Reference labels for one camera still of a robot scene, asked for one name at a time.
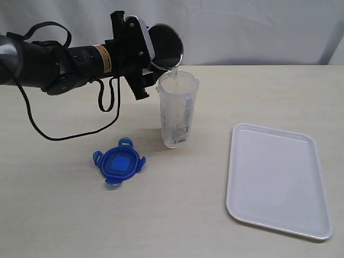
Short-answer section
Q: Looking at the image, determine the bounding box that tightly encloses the white backdrop curtain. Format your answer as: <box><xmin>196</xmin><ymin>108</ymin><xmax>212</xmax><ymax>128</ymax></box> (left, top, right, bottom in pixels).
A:
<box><xmin>1</xmin><ymin>0</ymin><xmax>343</xmax><ymax>65</ymax></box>

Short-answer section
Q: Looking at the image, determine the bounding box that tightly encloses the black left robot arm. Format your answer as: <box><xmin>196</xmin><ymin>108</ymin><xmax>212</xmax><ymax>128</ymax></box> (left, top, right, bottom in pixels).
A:
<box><xmin>1</xmin><ymin>11</ymin><xmax>155</xmax><ymax>100</ymax></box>

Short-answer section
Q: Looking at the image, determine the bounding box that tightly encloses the blue container lid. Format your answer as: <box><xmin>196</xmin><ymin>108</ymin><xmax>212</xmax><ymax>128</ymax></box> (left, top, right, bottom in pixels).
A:
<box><xmin>92</xmin><ymin>137</ymin><xmax>146</xmax><ymax>186</ymax></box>

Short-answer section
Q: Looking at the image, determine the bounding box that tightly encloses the white plastic tray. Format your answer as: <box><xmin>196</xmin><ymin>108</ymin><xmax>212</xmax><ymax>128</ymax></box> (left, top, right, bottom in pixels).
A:
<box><xmin>226</xmin><ymin>123</ymin><xmax>334</xmax><ymax>241</ymax></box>

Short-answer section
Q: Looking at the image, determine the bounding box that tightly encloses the black cable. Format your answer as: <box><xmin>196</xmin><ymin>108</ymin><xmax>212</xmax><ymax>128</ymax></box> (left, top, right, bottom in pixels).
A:
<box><xmin>0</xmin><ymin>22</ymin><xmax>121</xmax><ymax>141</ymax></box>

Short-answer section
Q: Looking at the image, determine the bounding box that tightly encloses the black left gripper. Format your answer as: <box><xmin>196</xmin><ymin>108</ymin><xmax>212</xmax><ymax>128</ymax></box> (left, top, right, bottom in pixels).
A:
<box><xmin>105</xmin><ymin>11</ymin><xmax>155</xmax><ymax>100</ymax></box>

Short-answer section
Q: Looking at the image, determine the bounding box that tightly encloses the clear tall plastic container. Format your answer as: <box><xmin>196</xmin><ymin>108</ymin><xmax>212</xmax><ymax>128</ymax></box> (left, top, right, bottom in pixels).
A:
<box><xmin>156</xmin><ymin>71</ymin><xmax>200</xmax><ymax>149</ymax></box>

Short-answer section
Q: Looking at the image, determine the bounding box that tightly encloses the stainless steel cup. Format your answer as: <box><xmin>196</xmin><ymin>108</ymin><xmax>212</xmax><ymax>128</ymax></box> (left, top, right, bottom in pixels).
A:
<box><xmin>148</xmin><ymin>23</ymin><xmax>184</xmax><ymax>71</ymax></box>

